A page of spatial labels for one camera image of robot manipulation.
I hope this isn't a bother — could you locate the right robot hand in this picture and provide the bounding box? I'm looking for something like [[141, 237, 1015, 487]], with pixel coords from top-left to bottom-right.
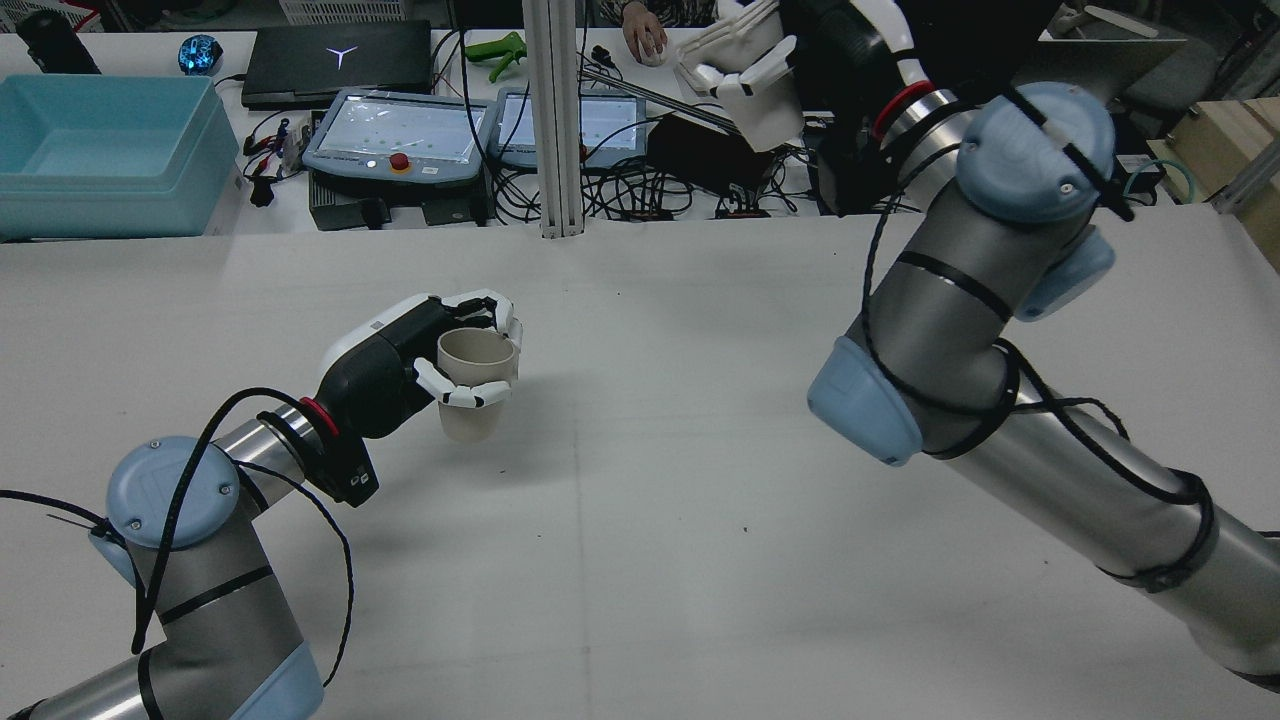
[[674, 0, 920, 119]]

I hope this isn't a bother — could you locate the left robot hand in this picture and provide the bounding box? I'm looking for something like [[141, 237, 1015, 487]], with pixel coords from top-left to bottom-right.
[[317, 288, 525, 442]]

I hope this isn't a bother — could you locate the person's bare hand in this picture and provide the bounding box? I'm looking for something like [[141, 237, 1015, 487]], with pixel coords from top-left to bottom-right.
[[621, 0, 670, 63]]

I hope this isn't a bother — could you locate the white crinkled plastic cup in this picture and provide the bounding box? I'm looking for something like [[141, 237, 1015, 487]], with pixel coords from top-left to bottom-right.
[[735, 40, 807, 154]]

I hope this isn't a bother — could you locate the beige paper cup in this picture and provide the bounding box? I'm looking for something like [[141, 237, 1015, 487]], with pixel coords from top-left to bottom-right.
[[436, 327, 520, 445]]

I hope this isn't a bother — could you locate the thin metal rod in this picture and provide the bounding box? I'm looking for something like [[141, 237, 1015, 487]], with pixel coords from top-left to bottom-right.
[[580, 64, 743, 135]]

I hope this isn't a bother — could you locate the grey teach pendant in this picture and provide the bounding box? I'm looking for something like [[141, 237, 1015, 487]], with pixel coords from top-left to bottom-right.
[[487, 87, 652, 172]]

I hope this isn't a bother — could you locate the black flat device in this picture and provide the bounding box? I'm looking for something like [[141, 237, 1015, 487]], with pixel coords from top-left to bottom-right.
[[647, 114, 802, 198]]

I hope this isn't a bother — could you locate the green plastic tool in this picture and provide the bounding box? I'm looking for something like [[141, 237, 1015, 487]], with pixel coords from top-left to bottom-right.
[[464, 31, 528, 85]]

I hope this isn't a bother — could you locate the black control box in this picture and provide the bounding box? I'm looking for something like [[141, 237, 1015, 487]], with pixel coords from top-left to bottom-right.
[[308, 178, 492, 232]]

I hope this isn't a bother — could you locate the teach pendant with red button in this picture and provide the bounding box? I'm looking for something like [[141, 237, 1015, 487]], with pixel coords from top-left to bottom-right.
[[300, 87, 492, 192]]

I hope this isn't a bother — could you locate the white plastic basket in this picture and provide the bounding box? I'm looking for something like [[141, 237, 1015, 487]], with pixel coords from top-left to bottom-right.
[[277, 0, 412, 26]]

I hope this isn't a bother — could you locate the black laptop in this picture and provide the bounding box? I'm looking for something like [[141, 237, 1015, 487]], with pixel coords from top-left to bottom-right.
[[240, 19, 434, 112]]

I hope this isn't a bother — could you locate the teal plastic bin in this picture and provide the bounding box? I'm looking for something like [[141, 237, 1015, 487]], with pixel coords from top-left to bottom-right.
[[0, 73, 242, 242]]

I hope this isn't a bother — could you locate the blue glowing ball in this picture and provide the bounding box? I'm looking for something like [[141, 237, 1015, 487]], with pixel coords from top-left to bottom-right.
[[177, 33, 224, 78]]

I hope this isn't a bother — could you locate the wooden crate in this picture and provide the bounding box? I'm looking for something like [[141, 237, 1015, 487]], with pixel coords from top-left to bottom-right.
[[1146, 95, 1280, 273]]

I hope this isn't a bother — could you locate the black cylinder device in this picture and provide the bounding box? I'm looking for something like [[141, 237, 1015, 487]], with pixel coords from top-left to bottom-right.
[[14, 9, 102, 77]]

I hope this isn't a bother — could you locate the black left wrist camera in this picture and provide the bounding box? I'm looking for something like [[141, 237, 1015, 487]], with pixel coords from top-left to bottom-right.
[[257, 400, 380, 507]]

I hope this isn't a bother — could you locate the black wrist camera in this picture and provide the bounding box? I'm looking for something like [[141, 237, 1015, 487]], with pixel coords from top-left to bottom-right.
[[257, 400, 380, 507], [814, 105, 907, 217]]

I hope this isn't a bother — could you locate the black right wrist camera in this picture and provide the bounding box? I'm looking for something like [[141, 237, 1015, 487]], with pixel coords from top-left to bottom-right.
[[814, 105, 907, 217]]

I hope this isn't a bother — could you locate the aluminium profile post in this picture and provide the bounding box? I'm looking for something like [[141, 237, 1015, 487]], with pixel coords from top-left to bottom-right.
[[521, 0, 588, 240]]

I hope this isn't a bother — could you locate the black cable tangle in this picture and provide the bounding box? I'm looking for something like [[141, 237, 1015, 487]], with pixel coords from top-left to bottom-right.
[[486, 150, 801, 224]]

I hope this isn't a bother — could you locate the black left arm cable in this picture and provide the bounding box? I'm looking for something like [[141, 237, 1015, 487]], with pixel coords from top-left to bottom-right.
[[0, 387, 357, 693]]

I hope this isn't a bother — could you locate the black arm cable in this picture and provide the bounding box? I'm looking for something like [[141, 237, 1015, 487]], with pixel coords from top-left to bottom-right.
[[0, 387, 357, 693], [858, 88, 1218, 593]]

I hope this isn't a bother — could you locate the green cable loop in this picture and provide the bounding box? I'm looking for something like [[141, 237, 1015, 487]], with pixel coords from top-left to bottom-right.
[[1124, 154, 1198, 204]]

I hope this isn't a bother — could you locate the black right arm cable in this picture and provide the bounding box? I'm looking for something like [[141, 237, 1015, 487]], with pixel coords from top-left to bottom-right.
[[858, 88, 1218, 593]]

